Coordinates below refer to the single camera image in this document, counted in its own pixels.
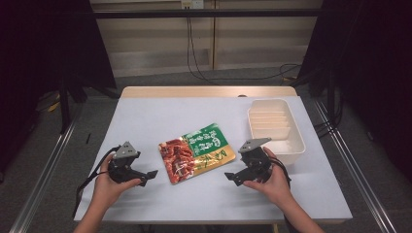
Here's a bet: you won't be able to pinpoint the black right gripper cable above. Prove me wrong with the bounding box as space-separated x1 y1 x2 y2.
271 157 292 189

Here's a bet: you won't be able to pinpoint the white table mat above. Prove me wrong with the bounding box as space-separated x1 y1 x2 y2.
73 95 354 225

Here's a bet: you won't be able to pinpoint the black floor cables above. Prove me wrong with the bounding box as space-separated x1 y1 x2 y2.
313 93 346 140

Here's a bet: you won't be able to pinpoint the person's left hand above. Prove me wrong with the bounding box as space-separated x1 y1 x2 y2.
91 154 144 213

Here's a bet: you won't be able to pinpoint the black hanging wall cable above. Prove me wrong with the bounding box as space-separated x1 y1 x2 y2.
186 16 303 83

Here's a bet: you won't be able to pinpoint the green and red food packet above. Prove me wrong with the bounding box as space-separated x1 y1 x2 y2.
157 122 237 185

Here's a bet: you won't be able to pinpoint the black horizontal bar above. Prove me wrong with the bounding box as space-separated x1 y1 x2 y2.
91 8 325 19

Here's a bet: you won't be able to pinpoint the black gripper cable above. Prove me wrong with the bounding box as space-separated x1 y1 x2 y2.
271 157 292 189
72 146 121 218

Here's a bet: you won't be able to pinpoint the yellow floor object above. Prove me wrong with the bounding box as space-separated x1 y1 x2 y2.
47 92 62 114

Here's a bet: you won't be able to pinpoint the black curtain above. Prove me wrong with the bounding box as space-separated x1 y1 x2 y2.
299 0 412 183
0 0 119 176

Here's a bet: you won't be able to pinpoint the white wall socket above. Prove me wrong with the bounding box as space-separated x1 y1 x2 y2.
181 0 205 10

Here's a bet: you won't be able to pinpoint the metal floor rail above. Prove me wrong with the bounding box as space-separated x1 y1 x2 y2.
9 104 84 233
313 98 397 233

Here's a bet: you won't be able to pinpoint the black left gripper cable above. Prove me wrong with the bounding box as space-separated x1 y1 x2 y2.
72 146 121 218

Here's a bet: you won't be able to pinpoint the person's right hand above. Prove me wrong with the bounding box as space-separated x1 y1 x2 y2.
242 146 294 210

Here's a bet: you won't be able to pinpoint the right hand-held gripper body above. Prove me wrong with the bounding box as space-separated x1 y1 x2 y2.
237 137 274 183

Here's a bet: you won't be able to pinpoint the white plastic container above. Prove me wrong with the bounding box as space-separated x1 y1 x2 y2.
247 98 307 166

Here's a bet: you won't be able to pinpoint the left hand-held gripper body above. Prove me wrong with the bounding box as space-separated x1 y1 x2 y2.
107 141 144 184

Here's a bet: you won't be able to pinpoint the black metal stand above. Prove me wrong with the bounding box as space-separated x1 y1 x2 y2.
58 72 72 135

